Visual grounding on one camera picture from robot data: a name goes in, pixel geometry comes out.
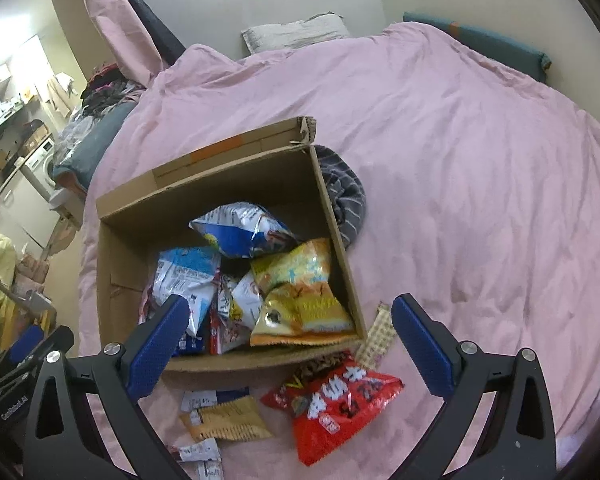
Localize brown cardboard box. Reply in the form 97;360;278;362
95;116;369;377

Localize beige wafer bar packet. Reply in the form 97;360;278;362
354;301;397;370

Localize blue silver chip bag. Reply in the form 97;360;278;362
188;202;302;260

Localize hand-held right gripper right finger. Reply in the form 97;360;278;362
390;293;560;480

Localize red snack bag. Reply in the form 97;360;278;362
261;351;406;467

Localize white red-trimmed snack bag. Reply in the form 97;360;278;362
209;270;266;356

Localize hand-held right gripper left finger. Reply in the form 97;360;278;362
24;294;197;480

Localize hanging pink sheet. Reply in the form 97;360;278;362
74;0;170;85

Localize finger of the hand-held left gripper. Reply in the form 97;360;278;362
6;324;44;367
32;325;76;367

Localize tan striped snack packet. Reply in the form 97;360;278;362
179;396;274;442

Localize white washing machine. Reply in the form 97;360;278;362
21;137;59;197

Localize pile of dark clothes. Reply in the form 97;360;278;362
80;62;147;117

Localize grey pillow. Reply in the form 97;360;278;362
241;11;352;56

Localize wooden rack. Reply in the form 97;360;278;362
0;290;57;361

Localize white kitchen cabinets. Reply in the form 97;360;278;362
0;174;57;242

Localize yellow green snack bag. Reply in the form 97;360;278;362
250;237;334;297

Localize pink blanket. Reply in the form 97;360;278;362
77;22;600;480

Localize light blue snack bag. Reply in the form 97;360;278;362
139;246;222;353

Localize grey striped garment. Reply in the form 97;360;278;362
312;144;369;251

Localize cardboard box on counter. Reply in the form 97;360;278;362
0;120;52;172

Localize teal cushion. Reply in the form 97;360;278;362
402;10;553;84

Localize dark curtain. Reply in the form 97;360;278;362
97;0;187;62

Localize hanging beige towel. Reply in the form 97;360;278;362
46;72;77;112

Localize yellow orange snack bag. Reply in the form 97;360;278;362
250;284;357;349

